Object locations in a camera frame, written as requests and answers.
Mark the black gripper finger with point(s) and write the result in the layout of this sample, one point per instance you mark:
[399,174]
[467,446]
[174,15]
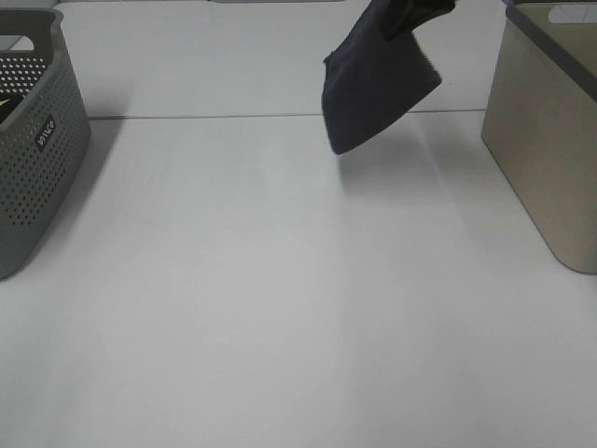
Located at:
[406,15]

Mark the dark grey towel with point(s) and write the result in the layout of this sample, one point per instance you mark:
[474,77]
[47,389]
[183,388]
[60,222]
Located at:
[371,82]

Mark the beige storage bin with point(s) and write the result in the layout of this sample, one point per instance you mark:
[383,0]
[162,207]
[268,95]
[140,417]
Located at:
[540,122]

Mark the grey perforated plastic basket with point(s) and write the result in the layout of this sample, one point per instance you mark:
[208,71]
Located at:
[45,139]

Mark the black item with yellow stripe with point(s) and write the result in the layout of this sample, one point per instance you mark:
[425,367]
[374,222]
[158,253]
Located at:
[8,103]

